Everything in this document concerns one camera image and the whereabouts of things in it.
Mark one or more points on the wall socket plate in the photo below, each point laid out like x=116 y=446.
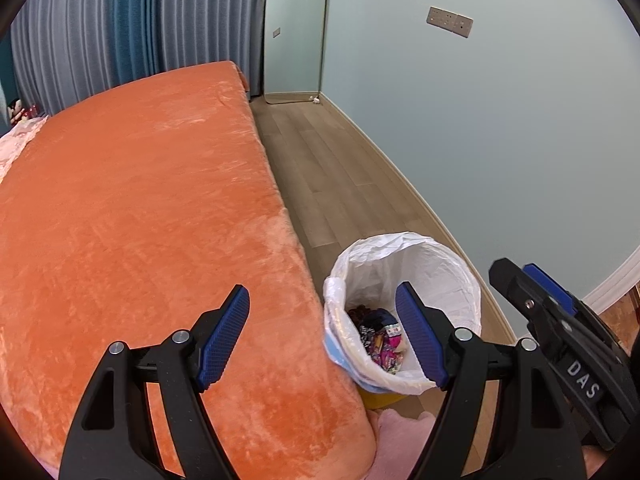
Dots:
x=450 y=22

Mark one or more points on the dark red wrapper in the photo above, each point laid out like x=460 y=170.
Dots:
x=359 y=314

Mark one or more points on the yellow trash bin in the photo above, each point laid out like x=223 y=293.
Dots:
x=380 y=399

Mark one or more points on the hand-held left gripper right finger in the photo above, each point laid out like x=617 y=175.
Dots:
x=417 y=335

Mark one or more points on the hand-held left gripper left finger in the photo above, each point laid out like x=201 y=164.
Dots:
x=225 y=335

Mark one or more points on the standing mirror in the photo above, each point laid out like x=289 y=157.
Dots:
x=295 y=30

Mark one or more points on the small doll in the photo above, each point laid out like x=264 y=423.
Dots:
x=19 y=110

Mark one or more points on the pink colourful wrapper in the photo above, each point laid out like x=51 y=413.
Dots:
x=390 y=352

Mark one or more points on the pink quilt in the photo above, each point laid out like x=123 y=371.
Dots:
x=17 y=142

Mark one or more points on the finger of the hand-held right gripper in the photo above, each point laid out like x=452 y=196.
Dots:
x=545 y=280
x=520 y=290

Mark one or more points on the pink fluffy cloth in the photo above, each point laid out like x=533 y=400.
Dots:
x=400 y=445

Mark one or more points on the orange plush blanket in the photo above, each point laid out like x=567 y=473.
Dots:
x=140 y=200

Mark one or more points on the bin with white liner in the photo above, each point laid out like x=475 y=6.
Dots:
x=430 y=265

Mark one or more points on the blue headboard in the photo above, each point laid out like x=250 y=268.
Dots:
x=4 y=75

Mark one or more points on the dark blue wrapper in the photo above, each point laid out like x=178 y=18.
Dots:
x=382 y=317

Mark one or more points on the grey curtain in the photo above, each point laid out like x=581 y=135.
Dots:
x=210 y=10
x=65 y=40

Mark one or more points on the teal curtain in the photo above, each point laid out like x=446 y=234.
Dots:
x=135 y=20

